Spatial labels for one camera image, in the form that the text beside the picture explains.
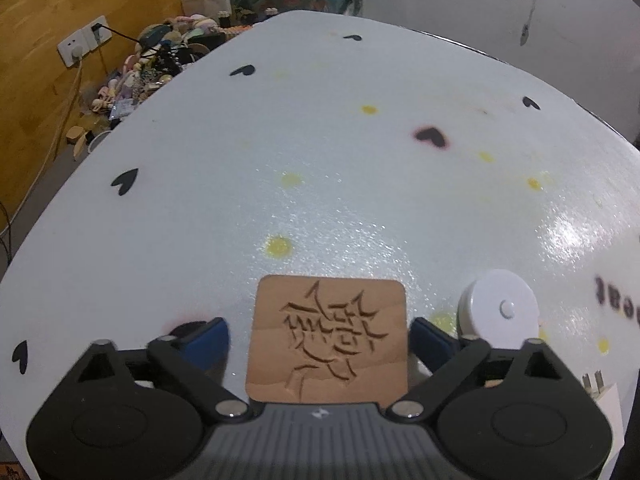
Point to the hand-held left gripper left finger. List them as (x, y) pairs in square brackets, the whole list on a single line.
[(207, 342)]

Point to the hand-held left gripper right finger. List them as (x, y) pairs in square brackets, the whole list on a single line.
[(427, 342)]

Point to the carved square wooden coaster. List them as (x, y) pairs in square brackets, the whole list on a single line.
[(280, 310)]

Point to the white charger plug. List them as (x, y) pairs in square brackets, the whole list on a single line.
[(611, 400)]

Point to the white round disc with knob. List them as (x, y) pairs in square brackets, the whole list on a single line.
[(492, 300)]

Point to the pile of small toys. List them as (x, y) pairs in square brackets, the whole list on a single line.
[(165, 55)]

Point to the white paper bag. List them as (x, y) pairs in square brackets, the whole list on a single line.
[(205, 0)]

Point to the white wall socket panel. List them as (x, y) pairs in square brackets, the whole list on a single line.
[(72, 47), (100, 30)]

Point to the hanging wall ornament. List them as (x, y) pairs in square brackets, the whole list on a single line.
[(531, 5)]

